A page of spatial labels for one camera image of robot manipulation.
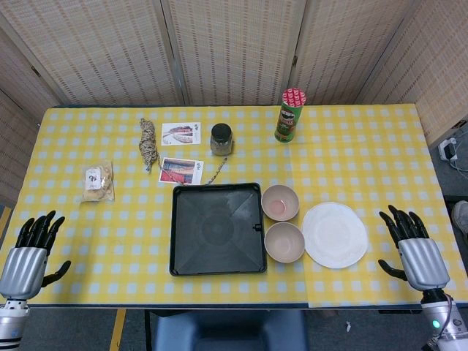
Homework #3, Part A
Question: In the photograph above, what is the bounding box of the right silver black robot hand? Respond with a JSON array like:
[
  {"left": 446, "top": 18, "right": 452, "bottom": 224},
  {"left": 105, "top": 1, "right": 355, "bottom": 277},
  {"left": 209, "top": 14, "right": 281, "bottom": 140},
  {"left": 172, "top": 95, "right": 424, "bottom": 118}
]
[{"left": 377, "top": 204, "right": 451, "bottom": 293}]

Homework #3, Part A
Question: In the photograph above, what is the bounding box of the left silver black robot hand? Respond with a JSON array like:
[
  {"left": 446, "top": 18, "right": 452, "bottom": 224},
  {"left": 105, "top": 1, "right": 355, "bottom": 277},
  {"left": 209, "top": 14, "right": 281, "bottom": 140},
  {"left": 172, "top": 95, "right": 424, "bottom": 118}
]
[{"left": 0, "top": 210, "right": 72, "bottom": 301}]

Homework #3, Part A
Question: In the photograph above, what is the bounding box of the white round plate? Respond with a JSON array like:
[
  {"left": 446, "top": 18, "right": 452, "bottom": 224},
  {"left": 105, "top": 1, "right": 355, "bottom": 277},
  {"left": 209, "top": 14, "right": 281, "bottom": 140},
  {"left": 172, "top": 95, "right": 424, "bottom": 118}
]
[{"left": 301, "top": 201, "right": 369, "bottom": 270}]

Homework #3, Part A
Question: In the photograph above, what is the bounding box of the beige plastic bowl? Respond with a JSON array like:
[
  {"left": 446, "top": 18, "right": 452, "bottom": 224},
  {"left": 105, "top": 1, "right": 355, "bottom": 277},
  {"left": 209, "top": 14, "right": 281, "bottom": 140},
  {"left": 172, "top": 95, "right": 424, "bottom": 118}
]
[
  {"left": 263, "top": 221, "right": 306, "bottom": 263},
  {"left": 260, "top": 184, "right": 301, "bottom": 222}
]

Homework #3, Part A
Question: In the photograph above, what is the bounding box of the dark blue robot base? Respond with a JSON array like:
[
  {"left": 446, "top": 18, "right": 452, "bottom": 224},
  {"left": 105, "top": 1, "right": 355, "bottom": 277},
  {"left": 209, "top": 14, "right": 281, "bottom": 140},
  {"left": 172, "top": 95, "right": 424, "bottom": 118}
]
[{"left": 151, "top": 309, "right": 306, "bottom": 351}]

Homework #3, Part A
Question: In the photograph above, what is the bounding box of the black square plastic tray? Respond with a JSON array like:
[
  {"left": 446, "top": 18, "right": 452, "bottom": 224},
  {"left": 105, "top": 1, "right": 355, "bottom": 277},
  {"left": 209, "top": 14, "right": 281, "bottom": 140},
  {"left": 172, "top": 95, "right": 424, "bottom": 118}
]
[{"left": 168, "top": 181, "right": 268, "bottom": 277}]

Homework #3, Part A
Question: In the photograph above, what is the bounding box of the grey shoe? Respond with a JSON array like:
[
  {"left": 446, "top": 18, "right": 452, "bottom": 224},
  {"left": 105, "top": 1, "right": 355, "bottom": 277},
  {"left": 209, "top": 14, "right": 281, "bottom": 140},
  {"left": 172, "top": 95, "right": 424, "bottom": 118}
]
[{"left": 450, "top": 200, "right": 468, "bottom": 235}]

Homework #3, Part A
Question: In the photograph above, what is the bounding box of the yellow checked tablecloth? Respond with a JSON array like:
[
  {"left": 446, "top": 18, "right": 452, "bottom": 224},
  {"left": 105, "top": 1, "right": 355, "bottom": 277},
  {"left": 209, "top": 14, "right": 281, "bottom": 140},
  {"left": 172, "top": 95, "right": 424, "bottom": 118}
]
[{"left": 0, "top": 104, "right": 456, "bottom": 310}]

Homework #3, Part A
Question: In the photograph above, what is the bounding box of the clear bag of snacks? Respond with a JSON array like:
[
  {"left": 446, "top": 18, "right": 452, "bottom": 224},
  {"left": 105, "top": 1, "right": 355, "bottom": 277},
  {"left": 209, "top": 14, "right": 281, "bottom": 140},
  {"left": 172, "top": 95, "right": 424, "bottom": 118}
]
[{"left": 80, "top": 159, "right": 116, "bottom": 204}]

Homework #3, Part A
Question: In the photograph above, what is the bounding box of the white power adapter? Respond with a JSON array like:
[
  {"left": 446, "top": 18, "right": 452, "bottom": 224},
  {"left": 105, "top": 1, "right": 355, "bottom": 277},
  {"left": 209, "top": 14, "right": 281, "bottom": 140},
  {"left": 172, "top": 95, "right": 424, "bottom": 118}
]
[{"left": 437, "top": 137, "right": 460, "bottom": 162}]

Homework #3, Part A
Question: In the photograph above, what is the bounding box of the woven folding screen panel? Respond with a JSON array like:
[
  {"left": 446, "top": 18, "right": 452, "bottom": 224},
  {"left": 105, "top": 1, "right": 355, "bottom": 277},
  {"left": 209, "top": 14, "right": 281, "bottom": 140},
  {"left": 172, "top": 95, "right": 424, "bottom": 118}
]
[
  {"left": 358, "top": 0, "right": 468, "bottom": 147},
  {"left": 0, "top": 21, "right": 61, "bottom": 209},
  {"left": 292, "top": 0, "right": 423, "bottom": 107},
  {"left": 160, "top": 0, "right": 310, "bottom": 107},
  {"left": 0, "top": 0, "right": 186, "bottom": 107}
]

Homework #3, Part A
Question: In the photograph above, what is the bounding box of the postcard with red blue picture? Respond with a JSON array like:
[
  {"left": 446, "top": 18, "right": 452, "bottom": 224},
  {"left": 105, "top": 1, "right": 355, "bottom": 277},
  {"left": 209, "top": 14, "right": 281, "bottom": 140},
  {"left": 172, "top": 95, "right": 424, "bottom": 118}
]
[{"left": 158, "top": 156, "right": 205, "bottom": 185}]

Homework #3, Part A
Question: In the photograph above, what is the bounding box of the green Pringles can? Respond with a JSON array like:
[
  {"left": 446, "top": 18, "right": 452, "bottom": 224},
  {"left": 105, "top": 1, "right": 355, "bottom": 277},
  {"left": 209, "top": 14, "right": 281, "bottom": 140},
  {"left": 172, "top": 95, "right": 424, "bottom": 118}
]
[{"left": 273, "top": 87, "right": 307, "bottom": 144}]

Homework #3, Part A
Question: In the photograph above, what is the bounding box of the white postcard with boat picture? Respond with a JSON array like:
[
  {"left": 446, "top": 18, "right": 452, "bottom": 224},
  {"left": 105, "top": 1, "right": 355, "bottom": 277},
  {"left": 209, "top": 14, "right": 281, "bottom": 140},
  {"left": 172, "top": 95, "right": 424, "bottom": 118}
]
[{"left": 161, "top": 121, "right": 203, "bottom": 146}]

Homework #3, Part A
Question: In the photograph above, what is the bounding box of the small twig piece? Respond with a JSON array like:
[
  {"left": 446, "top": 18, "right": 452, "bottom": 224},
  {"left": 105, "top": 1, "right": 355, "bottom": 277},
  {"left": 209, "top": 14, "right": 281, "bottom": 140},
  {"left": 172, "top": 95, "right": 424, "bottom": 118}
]
[{"left": 204, "top": 156, "right": 228, "bottom": 186}]

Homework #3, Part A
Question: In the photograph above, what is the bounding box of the glass jar with black lid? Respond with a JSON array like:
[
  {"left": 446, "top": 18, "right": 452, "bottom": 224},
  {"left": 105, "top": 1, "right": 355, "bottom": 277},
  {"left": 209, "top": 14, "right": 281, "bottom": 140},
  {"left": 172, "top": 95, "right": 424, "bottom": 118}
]
[{"left": 209, "top": 123, "right": 235, "bottom": 157}]

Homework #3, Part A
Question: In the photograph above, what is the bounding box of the coiled braided rope bundle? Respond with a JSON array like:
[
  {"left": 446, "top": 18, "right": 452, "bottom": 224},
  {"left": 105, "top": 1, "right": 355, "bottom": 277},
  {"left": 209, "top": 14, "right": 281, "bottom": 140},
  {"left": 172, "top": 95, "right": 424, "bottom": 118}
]
[{"left": 137, "top": 117, "right": 159, "bottom": 173}]

